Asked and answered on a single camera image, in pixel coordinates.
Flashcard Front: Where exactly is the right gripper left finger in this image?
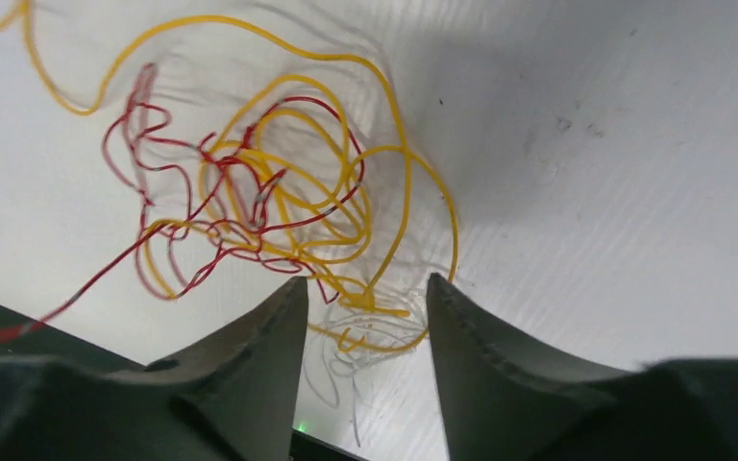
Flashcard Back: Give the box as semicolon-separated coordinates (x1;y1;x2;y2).
0;278;308;460

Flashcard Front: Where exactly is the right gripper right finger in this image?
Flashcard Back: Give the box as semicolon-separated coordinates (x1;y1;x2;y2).
426;274;738;460

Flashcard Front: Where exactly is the white wire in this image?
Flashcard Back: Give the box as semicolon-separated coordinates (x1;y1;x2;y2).
302;289;434;448

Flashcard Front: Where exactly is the red wire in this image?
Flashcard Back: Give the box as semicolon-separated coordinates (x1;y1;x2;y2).
0;61;366;348

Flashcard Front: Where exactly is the colourful wire bundle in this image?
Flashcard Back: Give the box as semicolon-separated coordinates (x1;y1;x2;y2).
0;0;460;357

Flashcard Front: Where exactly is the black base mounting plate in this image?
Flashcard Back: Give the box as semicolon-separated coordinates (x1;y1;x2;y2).
0;305;361;460

